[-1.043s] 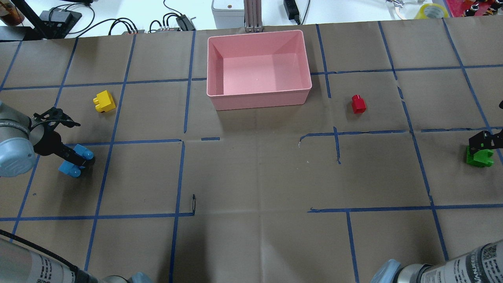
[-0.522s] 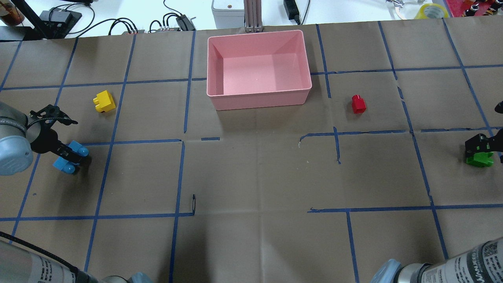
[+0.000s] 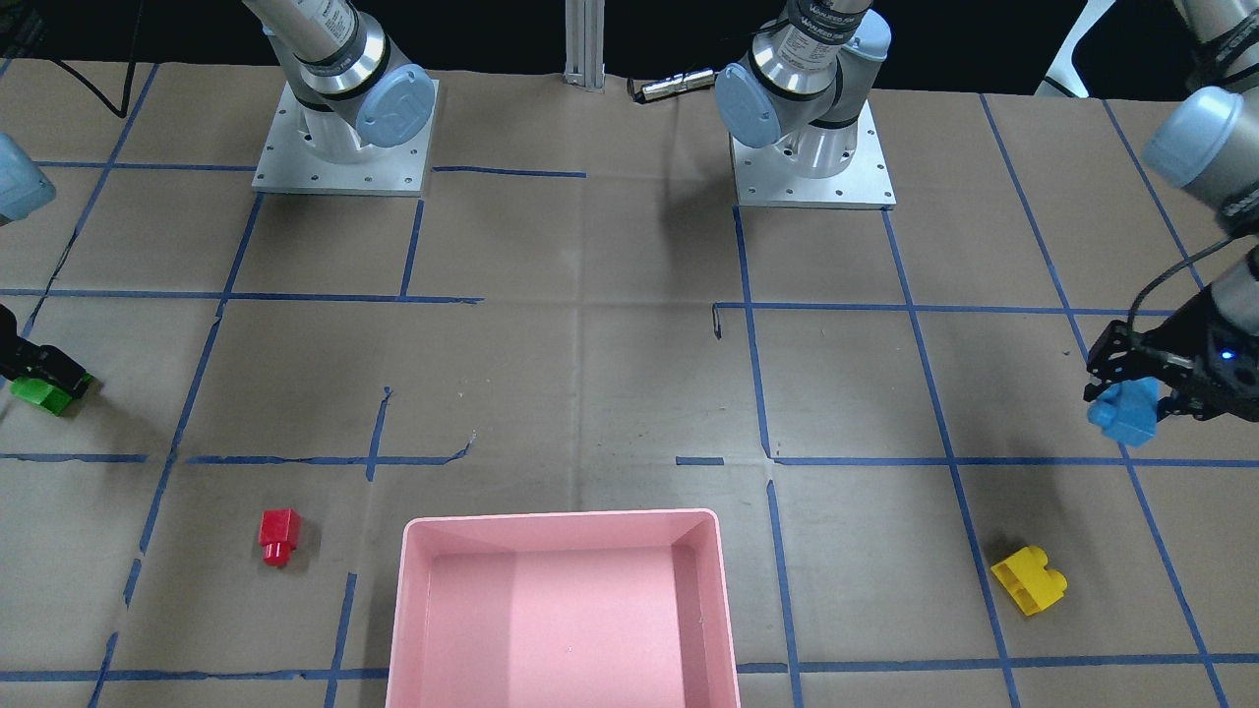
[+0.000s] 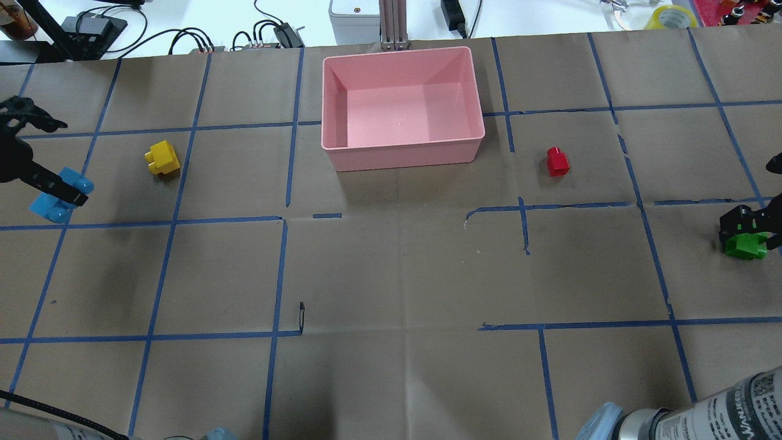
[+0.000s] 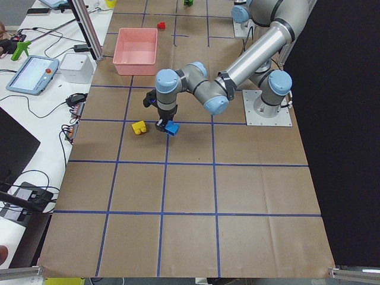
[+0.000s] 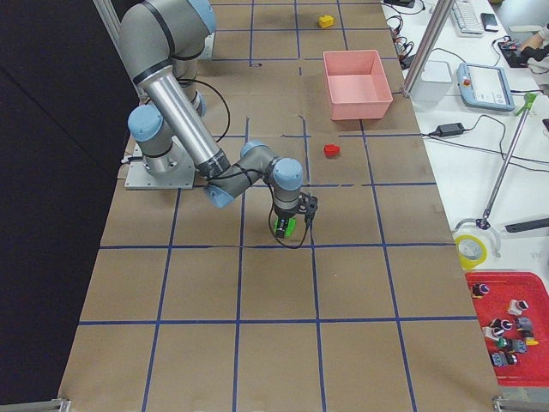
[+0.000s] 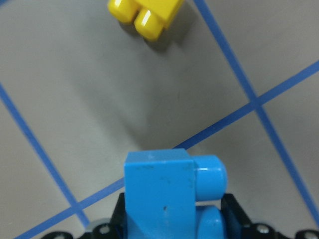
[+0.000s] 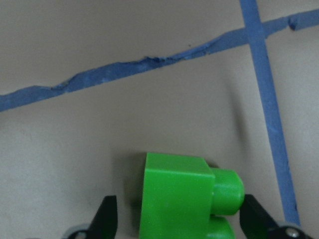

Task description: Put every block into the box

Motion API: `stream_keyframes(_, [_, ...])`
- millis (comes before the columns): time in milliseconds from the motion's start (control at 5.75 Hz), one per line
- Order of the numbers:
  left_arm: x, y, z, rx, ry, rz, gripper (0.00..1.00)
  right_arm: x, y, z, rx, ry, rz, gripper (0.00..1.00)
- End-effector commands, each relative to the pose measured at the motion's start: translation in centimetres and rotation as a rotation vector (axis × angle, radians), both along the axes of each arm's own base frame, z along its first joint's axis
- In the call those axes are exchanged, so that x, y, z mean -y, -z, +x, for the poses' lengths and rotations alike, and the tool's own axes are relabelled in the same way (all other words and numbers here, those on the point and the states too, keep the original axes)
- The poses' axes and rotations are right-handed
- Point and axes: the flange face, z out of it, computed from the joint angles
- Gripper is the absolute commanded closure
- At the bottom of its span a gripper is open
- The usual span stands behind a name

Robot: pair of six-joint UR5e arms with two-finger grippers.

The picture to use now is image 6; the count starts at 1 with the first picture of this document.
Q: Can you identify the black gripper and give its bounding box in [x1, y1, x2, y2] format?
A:
[274, 205, 299, 239]

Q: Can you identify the green toy block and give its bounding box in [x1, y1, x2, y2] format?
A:
[285, 217, 296, 238]

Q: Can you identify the red toy block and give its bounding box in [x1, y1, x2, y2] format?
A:
[323, 144, 341, 158]

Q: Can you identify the yellow toy block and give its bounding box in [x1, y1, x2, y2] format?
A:
[317, 15, 335, 28]

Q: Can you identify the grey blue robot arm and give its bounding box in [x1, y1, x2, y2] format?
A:
[119, 1, 316, 239]

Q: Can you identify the pink plastic box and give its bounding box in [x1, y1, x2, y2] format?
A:
[323, 50, 393, 121]

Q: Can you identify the yellow tape roll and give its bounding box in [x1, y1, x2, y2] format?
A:
[455, 234, 488, 270]

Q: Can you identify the black power adapter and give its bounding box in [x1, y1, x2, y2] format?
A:
[434, 123, 466, 137]

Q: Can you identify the white cube device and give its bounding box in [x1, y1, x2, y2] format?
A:
[412, 60, 452, 102]

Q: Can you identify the red parts tray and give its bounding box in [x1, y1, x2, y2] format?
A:
[466, 271, 548, 387]

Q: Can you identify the blue teach pendant tablet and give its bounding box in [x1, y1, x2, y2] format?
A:
[456, 63, 515, 112]

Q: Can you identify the white keyboard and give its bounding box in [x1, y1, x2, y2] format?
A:
[450, 0, 484, 37]

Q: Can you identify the black smartphone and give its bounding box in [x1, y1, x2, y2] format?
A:
[480, 13, 498, 33]

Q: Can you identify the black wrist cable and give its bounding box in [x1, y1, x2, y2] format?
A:
[268, 184, 314, 250]

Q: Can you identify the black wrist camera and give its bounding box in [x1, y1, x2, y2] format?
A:
[299, 192, 318, 216]

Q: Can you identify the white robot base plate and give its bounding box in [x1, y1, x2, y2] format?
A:
[125, 139, 195, 190]

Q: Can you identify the aluminium frame post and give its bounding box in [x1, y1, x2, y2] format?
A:
[401, 0, 455, 98]

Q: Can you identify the green handled grabber tool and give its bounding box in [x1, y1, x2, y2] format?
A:
[475, 92, 536, 230]

